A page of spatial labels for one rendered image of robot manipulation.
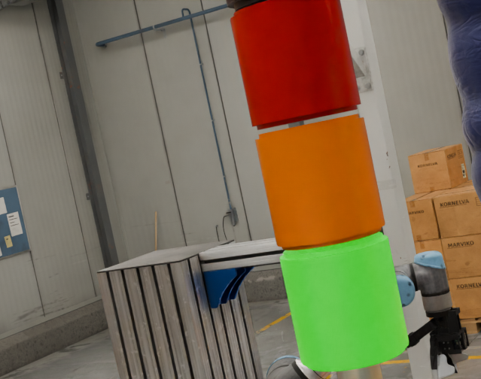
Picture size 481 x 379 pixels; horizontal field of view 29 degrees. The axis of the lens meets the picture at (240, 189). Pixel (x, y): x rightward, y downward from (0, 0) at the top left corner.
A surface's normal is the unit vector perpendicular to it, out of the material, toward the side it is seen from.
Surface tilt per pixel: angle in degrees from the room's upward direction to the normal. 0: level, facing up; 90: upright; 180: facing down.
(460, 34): 76
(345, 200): 90
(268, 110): 90
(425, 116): 90
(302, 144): 90
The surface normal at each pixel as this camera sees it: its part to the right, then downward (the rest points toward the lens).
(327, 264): -0.19, 0.09
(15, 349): 0.84, -0.15
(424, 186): -0.49, 0.17
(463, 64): -0.86, 0.28
